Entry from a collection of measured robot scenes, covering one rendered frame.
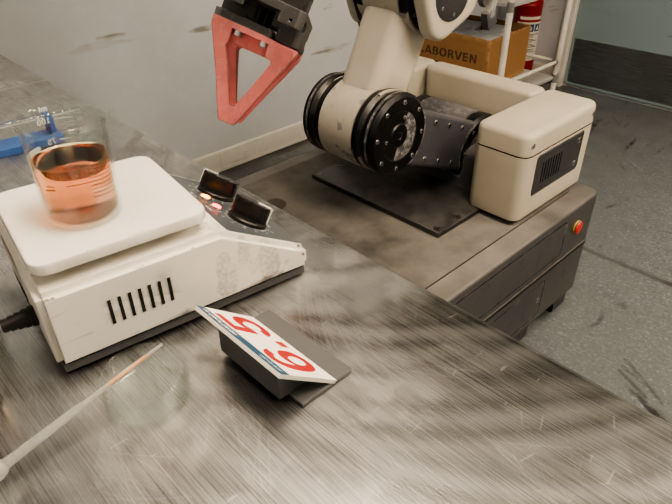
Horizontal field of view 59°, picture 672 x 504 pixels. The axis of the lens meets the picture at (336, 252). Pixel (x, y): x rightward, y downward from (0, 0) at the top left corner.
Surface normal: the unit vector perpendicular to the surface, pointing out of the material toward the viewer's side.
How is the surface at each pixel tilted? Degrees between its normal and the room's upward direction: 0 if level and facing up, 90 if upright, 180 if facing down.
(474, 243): 0
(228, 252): 90
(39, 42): 90
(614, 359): 0
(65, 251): 0
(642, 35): 90
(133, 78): 90
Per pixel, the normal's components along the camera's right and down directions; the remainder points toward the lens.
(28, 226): -0.01, -0.83
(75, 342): 0.59, 0.44
